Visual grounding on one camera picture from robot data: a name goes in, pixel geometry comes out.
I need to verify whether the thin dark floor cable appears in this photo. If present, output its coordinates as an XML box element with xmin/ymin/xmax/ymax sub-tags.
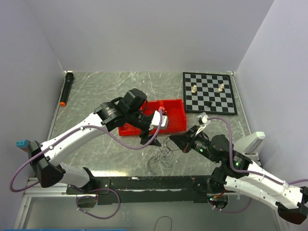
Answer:
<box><xmin>154</xmin><ymin>216</ymin><xmax>173</xmax><ymax>231</ymax></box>

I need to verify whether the chessboard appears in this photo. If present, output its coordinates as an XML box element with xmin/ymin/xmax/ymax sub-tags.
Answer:
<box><xmin>182</xmin><ymin>72</ymin><xmax>238</xmax><ymax>116</ymax></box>

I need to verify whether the white chess pawn right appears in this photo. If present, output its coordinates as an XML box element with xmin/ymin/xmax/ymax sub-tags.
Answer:
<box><xmin>218</xmin><ymin>84</ymin><xmax>224</xmax><ymax>92</ymax></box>

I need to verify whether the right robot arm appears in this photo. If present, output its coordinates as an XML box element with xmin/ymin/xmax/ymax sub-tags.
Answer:
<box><xmin>170</xmin><ymin>126</ymin><xmax>308</xmax><ymax>225</ymax></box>

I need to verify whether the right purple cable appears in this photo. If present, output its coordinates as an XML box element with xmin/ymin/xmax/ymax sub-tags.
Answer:
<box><xmin>205</xmin><ymin>116</ymin><xmax>308</xmax><ymax>214</ymax></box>

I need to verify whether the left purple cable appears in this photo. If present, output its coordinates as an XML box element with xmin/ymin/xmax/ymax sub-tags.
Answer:
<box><xmin>9</xmin><ymin>108</ymin><xmax>164</xmax><ymax>219</ymax></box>

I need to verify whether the wire bundle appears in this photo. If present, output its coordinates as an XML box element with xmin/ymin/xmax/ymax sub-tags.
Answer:
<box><xmin>146</xmin><ymin>136</ymin><xmax>181</xmax><ymax>175</ymax></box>

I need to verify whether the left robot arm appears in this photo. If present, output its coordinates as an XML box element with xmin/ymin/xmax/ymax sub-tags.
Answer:
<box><xmin>28</xmin><ymin>89</ymin><xmax>168</xmax><ymax>193</ymax></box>

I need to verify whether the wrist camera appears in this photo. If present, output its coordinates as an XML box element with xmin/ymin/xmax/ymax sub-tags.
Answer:
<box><xmin>149</xmin><ymin>111</ymin><xmax>168</xmax><ymax>130</ymax></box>
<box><xmin>196</xmin><ymin>112</ymin><xmax>210</xmax><ymax>135</ymax></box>

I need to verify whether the red three-compartment bin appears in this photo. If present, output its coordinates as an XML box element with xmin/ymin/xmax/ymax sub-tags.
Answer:
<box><xmin>118</xmin><ymin>99</ymin><xmax>187</xmax><ymax>136</ymax></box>

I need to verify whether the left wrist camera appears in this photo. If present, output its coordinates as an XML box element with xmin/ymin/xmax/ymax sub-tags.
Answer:
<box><xmin>149</xmin><ymin>111</ymin><xmax>168</xmax><ymax>130</ymax></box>

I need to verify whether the blue brown toy block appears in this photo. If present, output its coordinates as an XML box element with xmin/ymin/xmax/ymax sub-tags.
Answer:
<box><xmin>16</xmin><ymin>140</ymin><xmax>31</xmax><ymax>152</ymax></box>

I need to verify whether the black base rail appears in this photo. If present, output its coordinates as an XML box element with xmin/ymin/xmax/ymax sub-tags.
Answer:
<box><xmin>66</xmin><ymin>175</ymin><xmax>224</xmax><ymax>205</ymax></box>

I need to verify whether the white stand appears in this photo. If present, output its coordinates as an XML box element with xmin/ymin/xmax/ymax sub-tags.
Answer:
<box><xmin>233</xmin><ymin>131</ymin><xmax>266</xmax><ymax>157</ymax></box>

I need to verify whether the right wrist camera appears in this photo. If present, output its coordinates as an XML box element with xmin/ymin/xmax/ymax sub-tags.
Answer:
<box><xmin>196</xmin><ymin>112</ymin><xmax>210</xmax><ymax>135</ymax></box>

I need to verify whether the black marker orange cap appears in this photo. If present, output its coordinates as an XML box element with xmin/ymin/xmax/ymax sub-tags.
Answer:
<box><xmin>59</xmin><ymin>72</ymin><xmax>75</xmax><ymax>107</ymax></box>

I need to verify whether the purple cable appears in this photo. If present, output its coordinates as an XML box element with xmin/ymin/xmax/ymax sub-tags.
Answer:
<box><xmin>9</xmin><ymin>108</ymin><xmax>164</xmax><ymax>219</ymax></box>
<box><xmin>205</xmin><ymin>116</ymin><xmax>308</xmax><ymax>214</ymax></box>

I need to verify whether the aluminium frame rail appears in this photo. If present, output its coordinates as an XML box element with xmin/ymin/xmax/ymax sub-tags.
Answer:
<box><xmin>23</xmin><ymin>183</ymin><xmax>67</xmax><ymax>197</ymax></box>

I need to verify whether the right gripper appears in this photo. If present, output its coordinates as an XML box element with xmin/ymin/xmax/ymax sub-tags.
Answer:
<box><xmin>168</xmin><ymin>124</ymin><xmax>218</xmax><ymax>163</ymax></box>

